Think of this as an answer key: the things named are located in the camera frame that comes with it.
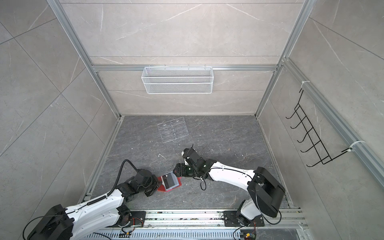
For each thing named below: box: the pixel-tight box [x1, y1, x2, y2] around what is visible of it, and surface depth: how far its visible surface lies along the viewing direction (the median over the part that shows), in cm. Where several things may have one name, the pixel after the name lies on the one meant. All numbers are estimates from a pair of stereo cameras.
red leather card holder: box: [157, 171, 183, 192], surface depth 87 cm
